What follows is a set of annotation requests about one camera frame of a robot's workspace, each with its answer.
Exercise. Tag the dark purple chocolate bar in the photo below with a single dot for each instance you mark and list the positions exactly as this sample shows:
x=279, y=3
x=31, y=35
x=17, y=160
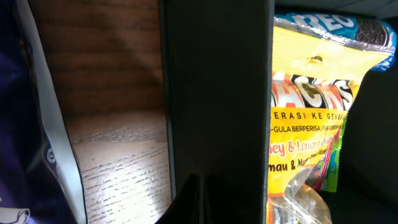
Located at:
x=40, y=177

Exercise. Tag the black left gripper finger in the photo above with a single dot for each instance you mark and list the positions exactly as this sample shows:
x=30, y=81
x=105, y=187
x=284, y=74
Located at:
x=212, y=201

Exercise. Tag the blue Oreo cookie pack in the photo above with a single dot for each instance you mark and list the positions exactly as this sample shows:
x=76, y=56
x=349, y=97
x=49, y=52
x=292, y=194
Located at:
x=351, y=31

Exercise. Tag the dark green box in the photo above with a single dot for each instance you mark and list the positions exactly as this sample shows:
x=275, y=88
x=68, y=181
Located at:
x=217, y=62

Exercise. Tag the yellow Hacks candy bag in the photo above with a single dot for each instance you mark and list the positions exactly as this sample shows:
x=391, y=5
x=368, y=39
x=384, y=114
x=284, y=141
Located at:
x=314, y=84

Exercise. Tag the green Haribo worms bag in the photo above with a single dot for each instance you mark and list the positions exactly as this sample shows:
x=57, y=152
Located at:
x=324, y=175

